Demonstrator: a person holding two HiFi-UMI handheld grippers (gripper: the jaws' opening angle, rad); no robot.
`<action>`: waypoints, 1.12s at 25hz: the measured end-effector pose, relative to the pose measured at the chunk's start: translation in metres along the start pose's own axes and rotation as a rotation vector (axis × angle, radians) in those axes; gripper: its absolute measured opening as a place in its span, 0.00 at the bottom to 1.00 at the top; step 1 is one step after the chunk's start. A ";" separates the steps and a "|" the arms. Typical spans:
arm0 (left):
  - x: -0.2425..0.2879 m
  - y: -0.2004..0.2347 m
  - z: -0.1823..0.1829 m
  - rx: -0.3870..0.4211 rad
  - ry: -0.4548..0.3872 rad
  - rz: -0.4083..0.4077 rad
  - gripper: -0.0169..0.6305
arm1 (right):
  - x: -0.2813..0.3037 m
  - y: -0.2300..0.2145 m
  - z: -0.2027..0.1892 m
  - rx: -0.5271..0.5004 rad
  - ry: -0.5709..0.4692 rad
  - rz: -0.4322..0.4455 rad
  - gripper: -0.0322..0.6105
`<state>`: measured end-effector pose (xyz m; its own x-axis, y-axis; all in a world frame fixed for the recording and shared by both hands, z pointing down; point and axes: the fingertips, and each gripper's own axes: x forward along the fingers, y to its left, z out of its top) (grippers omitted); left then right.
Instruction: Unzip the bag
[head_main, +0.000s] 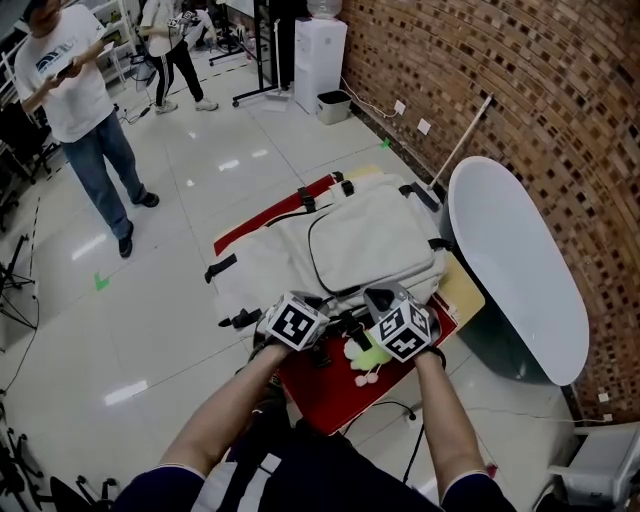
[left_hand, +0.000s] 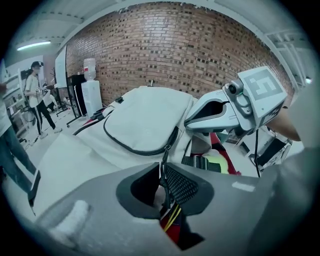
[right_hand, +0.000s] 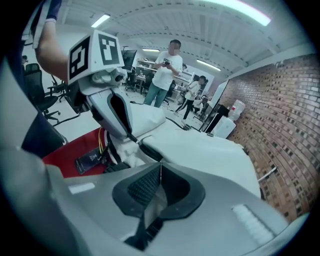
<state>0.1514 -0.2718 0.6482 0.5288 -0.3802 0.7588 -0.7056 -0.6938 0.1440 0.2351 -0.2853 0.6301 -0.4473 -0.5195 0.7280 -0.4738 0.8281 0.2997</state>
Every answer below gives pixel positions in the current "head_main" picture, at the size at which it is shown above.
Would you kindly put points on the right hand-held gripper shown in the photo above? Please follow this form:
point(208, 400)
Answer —
point(402, 332)

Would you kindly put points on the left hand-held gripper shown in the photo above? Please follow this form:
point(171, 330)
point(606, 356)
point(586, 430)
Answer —
point(295, 325)

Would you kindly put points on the person's right forearm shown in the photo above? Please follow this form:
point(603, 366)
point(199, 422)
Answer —
point(445, 430)

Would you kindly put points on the person's left forearm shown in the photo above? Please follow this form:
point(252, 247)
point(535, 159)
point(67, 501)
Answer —
point(225, 415)

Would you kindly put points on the pink pompom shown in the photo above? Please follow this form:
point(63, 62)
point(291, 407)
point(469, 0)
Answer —
point(373, 378)
point(360, 381)

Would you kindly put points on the white oval bathtub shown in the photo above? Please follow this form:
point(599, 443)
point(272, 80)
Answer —
point(515, 260)

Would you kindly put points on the person's dark clothing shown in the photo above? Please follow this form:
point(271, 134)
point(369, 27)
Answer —
point(320, 480)

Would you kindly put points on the white waste bin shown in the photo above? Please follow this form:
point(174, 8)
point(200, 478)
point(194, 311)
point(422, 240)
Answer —
point(333, 107)

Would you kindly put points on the small red object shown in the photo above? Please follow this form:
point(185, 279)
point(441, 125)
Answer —
point(491, 470)

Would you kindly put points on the white water dispenser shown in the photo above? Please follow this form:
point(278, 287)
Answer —
point(320, 65)

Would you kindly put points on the white flat mop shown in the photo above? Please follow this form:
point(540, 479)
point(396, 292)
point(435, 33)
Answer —
point(276, 65)

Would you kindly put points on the black rolling stand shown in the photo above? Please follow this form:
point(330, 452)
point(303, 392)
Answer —
point(260, 50)

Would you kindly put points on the grey chair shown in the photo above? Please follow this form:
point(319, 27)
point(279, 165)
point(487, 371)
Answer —
point(600, 470)

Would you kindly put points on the black tripod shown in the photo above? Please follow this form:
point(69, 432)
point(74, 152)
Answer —
point(15, 295)

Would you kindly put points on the clear water bottle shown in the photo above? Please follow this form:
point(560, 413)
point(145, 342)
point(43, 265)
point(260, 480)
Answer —
point(324, 7)

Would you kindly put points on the black office chair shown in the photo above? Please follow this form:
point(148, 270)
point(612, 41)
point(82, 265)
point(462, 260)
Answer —
point(22, 150)

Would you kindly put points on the black office chair base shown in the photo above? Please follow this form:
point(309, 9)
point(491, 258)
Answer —
point(20, 480)

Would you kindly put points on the white wall socket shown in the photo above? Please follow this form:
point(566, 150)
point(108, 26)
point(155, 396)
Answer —
point(424, 126)
point(399, 107)

